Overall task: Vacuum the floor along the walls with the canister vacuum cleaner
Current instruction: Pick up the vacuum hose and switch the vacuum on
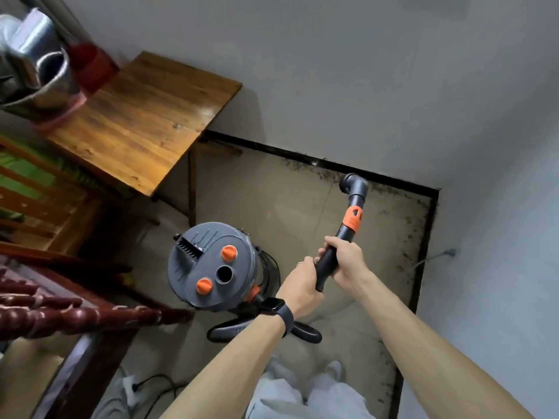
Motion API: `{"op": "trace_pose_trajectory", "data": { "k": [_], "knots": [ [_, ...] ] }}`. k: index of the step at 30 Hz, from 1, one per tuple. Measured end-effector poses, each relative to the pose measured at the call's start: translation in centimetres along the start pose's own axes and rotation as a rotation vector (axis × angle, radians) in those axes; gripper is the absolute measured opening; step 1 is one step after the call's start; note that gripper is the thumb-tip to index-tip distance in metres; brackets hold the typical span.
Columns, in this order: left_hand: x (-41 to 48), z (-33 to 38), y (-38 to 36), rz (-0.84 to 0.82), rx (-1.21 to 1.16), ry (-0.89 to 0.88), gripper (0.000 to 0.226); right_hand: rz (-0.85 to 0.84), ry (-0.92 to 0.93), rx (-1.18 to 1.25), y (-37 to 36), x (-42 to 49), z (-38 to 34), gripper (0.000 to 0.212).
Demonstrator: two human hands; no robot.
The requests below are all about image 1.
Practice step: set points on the red plastic stool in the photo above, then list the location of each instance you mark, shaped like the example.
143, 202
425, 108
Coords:
94, 67

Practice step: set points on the grey vacuum cleaner orange knobs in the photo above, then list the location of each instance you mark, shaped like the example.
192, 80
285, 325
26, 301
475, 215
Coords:
209, 274

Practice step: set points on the green plastic stool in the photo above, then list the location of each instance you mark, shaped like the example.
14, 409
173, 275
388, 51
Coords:
22, 170

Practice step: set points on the small yellow plastic piece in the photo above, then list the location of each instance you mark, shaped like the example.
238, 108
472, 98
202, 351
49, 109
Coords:
129, 281

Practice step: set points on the person's left hand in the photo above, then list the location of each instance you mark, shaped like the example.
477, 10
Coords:
299, 292

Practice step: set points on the person's right hand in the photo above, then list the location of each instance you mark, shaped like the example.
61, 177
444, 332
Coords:
351, 266

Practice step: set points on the person's left forearm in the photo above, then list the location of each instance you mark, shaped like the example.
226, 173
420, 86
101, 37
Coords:
222, 370

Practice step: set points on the orange wooden chair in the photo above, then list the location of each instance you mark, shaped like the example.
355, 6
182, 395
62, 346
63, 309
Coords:
39, 205

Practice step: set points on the person's right forearm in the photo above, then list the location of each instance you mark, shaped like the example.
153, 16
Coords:
436, 357

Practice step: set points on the black baseboard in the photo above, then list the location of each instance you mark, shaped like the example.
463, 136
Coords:
305, 156

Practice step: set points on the white rounded power strip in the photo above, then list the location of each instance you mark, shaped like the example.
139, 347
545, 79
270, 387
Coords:
130, 385

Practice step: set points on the white shoe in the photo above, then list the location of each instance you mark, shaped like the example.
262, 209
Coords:
334, 370
281, 368

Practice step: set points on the wooden folding table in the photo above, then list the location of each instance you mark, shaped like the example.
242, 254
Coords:
139, 122

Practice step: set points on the light grey trousers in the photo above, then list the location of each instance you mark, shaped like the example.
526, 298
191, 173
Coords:
305, 401

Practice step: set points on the dark red wooden bed frame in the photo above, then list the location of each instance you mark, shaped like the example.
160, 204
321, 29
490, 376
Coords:
65, 318

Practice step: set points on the steel basin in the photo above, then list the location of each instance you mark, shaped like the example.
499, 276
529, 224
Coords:
39, 82

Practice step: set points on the black smartwatch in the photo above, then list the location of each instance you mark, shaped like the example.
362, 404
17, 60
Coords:
279, 311

